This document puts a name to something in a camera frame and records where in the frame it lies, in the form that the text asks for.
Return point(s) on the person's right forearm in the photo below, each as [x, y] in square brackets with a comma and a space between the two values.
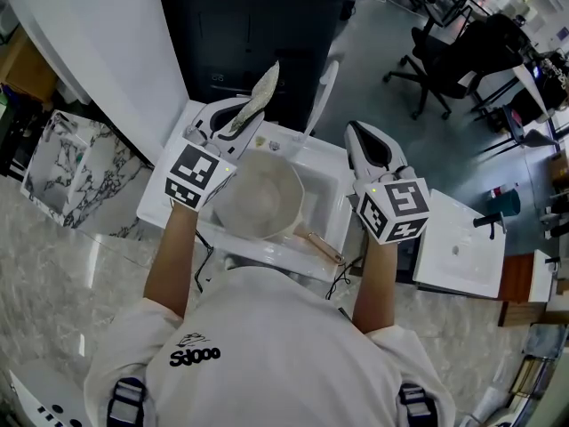
[375, 283]

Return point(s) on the black office chair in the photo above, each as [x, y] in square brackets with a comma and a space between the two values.
[449, 56]

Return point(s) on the dark green cup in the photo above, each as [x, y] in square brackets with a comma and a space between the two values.
[509, 203]

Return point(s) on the large white panel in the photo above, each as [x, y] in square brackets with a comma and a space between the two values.
[111, 51]

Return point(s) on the black printer cabinet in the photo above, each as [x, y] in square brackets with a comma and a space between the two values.
[253, 29]

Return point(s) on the white faucet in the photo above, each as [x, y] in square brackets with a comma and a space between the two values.
[323, 91]

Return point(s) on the white sink with black faucet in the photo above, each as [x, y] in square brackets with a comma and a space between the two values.
[453, 247]

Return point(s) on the person's left forearm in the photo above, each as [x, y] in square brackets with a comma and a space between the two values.
[173, 256]

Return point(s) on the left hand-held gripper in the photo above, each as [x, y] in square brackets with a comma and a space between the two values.
[195, 171]

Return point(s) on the person's white shirt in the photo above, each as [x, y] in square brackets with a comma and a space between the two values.
[266, 349]

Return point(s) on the white rectangular sink basin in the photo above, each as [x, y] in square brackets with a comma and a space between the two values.
[320, 185]

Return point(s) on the marble pattern sink basin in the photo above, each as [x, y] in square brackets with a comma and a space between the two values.
[58, 171]

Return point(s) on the black faucet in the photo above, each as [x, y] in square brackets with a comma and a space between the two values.
[486, 220]

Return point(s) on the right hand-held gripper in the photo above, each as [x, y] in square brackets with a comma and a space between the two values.
[393, 207]

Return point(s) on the chrome sink drain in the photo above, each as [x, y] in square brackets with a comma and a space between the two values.
[274, 145]

